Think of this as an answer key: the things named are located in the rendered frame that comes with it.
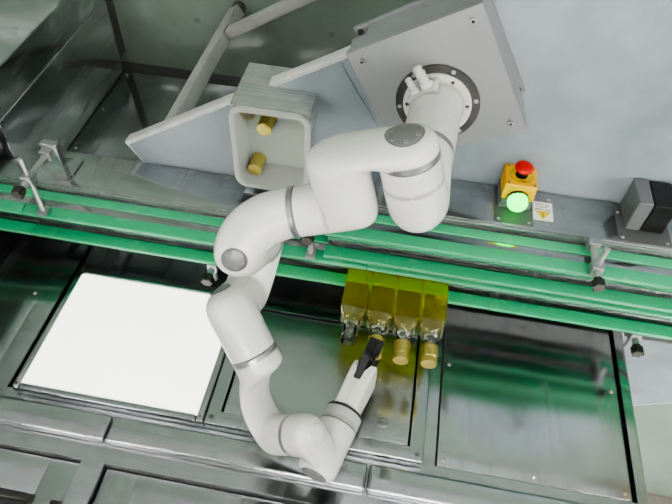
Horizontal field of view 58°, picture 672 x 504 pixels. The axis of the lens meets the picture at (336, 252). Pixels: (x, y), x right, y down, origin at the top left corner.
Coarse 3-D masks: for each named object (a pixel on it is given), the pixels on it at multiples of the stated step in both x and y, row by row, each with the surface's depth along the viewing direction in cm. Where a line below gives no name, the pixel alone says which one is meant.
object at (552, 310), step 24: (0, 216) 153; (24, 216) 153; (72, 240) 149; (96, 240) 149; (120, 240) 149; (144, 240) 150; (168, 240) 150; (216, 264) 146; (288, 264) 147; (312, 264) 147; (456, 288) 145; (504, 312) 141; (528, 312) 141; (552, 312) 141; (576, 312) 141; (600, 312) 142; (624, 312) 142
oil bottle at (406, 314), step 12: (396, 288) 141; (408, 288) 136; (420, 288) 136; (396, 300) 134; (408, 300) 134; (420, 300) 135; (396, 312) 132; (408, 312) 132; (396, 324) 131; (408, 324) 131
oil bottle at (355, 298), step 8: (352, 272) 138; (360, 272) 138; (368, 272) 138; (352, 280) 136; (360, 280) 137; (368, 280) 137; (344, 288) 136; (352, 288) 135; (360, 288) 135; (368, 288) 135; (344, 296) 134; (352, 296) 134; (360, 296) 134; (368, 296) 134; (344, 304) 132; (352, 304) 132; (360, 304) 132; (344, 312) 131; (352, 312) 131; (360, 312) 131; (344, 320) 132; (360, 320) 132
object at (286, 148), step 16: (256, 112) 125; (272, 112) 125; (288, 112) 125; (240, 128) 133; (256, 128) 138; (288, 128) 136; (304, 128) 127; (240, 144) 136; (256, 144) 141; (272, 144) 141; (288, 144) 140; (304, 144) 130; (240, 160) 138; (272, 160) 144; (288, 160) 143; (304, 160) 133; (240, 176) 141; (256, 176) 143; (272, 176) 143; (288, 176) 143; (304, 176) 137
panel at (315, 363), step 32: (192, 288) 152; (288, 320) 148; (320, 320) 148; (32, 352) 138; (224, 352) 140; (288, 352) 142; (320, 352) 142; (352, 352) 143; (384, 352) 143; (416, 352) 143; (32, 384) 133; (224, 384) 135; (288, 384) 137; (320, 384) 137; (384, 384) 138; (416, 384) 137; (160, 416) 131; (192, 416) 130; (224, 416) 130; (320, 416) 132; (384, 416) 133; (416, 416) 132; (352, 448) 127; (384, 448) 127; (416, 448) 128
